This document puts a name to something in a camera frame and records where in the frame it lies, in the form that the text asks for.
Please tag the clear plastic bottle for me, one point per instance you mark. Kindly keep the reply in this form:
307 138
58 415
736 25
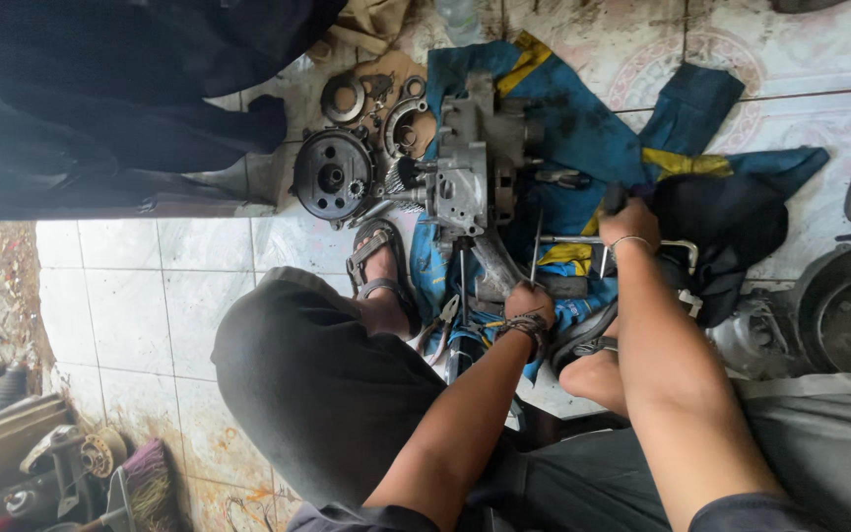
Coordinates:
459 18

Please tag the curved metal brake shoe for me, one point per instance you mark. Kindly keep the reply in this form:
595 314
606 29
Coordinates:
398 125

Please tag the thin steel chisel rod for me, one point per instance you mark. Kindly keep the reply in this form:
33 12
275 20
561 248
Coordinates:
536 247

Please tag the long thin screwdriver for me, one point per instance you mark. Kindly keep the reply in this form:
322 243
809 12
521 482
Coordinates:
462 281

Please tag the toothed gear shaft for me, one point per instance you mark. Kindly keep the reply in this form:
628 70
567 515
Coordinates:
403 177

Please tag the pliers with dark grips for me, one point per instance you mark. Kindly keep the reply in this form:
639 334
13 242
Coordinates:
439 319

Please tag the black round clutch pulley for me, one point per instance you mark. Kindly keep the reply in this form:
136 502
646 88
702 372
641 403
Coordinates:
332 176

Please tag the brown cardboard piece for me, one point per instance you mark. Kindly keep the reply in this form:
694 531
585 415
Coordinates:
388 77

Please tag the person's left sandal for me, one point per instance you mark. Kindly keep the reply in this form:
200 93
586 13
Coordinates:
380 270

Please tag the silver engine cover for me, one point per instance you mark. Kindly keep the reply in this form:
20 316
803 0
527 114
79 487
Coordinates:
750 336

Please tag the heap of scooter parts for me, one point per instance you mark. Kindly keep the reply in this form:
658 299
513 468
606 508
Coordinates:
12 451

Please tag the person's right hand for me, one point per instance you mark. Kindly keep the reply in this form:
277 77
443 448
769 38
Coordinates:
629 220

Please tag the person's right fingers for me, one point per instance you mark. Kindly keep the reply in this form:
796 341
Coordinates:
609 216

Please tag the black cloth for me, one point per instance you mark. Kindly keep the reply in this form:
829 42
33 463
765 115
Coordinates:
721 229

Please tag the person's sandal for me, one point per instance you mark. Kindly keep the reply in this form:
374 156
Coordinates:
580 341
380 270

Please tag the person's right sandal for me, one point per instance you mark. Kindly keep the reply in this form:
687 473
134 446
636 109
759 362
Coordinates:
580 341

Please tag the purple bristle broom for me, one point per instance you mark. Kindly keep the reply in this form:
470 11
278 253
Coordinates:
146 484

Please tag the black scooter wheel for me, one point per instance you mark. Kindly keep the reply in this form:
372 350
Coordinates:
850 314

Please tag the silver wrist bangle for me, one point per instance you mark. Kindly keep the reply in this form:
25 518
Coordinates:
629 241

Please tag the large black fabric heap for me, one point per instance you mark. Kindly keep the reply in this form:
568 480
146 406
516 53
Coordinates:
100 96

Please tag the beige cloth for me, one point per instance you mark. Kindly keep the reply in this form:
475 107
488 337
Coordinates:
370 26

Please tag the blue and yellow cloth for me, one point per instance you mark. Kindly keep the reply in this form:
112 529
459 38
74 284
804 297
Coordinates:
588 140

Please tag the person's dark grey shorts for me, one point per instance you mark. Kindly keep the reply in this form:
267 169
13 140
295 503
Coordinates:
322 384

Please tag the silver engine crankcase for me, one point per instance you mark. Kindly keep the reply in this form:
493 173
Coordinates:
466 170

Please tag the person's left fingers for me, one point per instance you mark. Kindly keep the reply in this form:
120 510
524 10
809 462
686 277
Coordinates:
518 289

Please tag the person's left hand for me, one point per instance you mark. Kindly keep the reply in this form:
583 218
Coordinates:
530 299

